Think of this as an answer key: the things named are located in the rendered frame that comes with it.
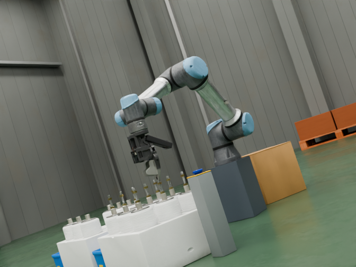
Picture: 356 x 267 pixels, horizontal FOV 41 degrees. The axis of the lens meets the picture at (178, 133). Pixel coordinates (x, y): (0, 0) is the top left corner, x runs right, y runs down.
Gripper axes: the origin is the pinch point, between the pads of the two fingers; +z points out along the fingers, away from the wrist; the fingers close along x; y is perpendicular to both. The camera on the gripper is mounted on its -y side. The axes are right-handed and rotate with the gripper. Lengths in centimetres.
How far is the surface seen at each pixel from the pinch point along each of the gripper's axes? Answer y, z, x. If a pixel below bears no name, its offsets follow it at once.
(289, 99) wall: -488, -53, -505
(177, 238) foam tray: 3.9, 23.5, 8.3
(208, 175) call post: -11.8, 4.7, 19.0
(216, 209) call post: -10.2, 17.4, 19.3
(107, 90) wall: -233, -185, -700
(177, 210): -1.5, 14.2, 4.3
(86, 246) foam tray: 27, 19, -44
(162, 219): 4.8, 15.5, 2.4
